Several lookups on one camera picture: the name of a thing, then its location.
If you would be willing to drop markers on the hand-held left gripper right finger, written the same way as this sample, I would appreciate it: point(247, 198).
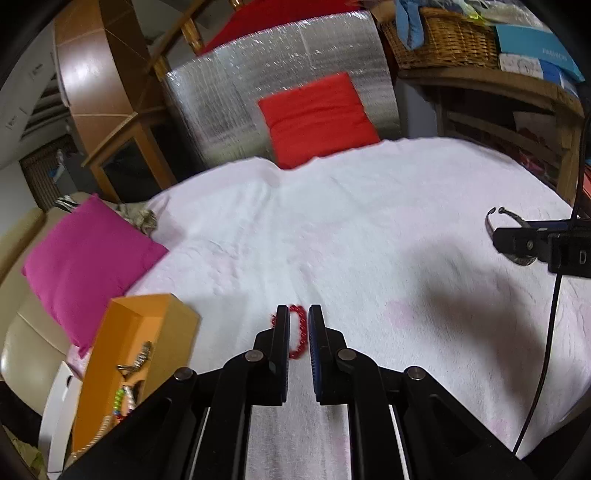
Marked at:
point(316, 355)

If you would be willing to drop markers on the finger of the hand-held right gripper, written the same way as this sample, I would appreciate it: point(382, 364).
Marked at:
point(517, 241)
point(549, 223)

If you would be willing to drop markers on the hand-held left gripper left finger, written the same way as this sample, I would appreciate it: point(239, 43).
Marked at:
point(285, 353)

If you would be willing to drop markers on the metal bangle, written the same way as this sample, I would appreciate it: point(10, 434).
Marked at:
point(489, 222)

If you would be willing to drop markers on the orange box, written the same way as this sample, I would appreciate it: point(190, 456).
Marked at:
point(138, 318)

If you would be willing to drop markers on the metal hair clip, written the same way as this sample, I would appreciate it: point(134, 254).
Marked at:
point(138, 358)

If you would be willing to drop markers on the white textured blanket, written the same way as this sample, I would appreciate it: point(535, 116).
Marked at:
point(369, 207)

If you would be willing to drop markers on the wooden shelf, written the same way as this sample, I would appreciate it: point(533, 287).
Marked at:
point(485, 83)

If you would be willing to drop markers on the white flat box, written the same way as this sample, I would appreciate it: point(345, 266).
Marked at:
point(521, 64)

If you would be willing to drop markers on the blue flat box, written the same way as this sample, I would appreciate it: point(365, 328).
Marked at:
point(535, 46)

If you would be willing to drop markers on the beige crumpled cloth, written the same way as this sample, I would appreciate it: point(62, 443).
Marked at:
point(138, 219)

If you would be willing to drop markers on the wicker basket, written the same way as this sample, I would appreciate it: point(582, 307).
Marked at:
point(443, 46)

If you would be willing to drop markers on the pink pillow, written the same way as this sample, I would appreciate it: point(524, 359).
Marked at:
point(87, 263)

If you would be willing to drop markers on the red pillow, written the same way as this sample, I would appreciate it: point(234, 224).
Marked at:
point(318, 120)

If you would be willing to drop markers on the white box lid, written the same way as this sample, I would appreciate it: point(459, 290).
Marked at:
point(57, 415)

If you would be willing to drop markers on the blue cloth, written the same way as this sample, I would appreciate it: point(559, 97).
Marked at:
point(411, 23)

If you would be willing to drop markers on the beige sofa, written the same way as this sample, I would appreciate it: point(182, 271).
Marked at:
point(27, 350)

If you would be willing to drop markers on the silver insulation sheet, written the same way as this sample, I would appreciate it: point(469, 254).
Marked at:
point(217, 101)

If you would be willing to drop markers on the striped cloth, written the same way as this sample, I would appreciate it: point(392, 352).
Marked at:
point(69, 203)

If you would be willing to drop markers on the brown woven screen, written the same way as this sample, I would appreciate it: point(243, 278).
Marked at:
point(41, 175)

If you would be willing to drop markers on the wooden cabinet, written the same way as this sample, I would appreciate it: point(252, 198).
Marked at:
point(92, 92)

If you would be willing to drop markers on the red cloth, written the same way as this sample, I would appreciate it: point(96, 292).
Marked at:
point(277, 14)

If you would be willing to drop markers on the white air conditioner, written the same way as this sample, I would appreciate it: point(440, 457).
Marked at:
point(32, 101)

